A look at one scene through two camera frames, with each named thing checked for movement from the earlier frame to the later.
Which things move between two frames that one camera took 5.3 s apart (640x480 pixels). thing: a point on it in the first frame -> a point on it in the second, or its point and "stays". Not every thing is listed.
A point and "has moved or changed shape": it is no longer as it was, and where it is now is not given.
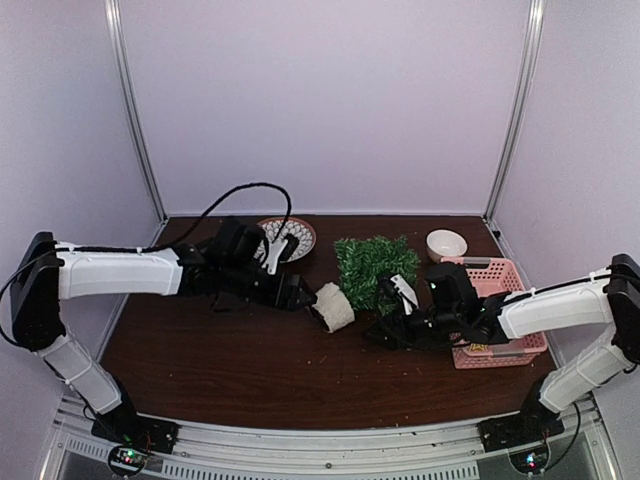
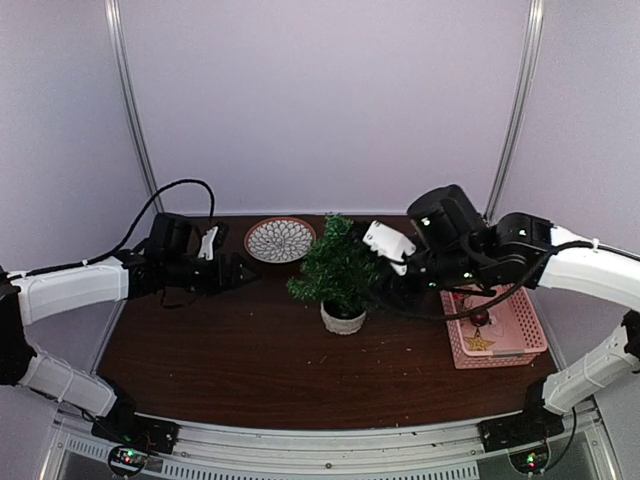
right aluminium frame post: x=535 y=27 stays
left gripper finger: x=296 y=287 -> x=241 y=273
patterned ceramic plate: x=306 y=237 stays
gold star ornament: x=478 y=347 stays
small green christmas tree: x=367 y=259 has moved or changed shape
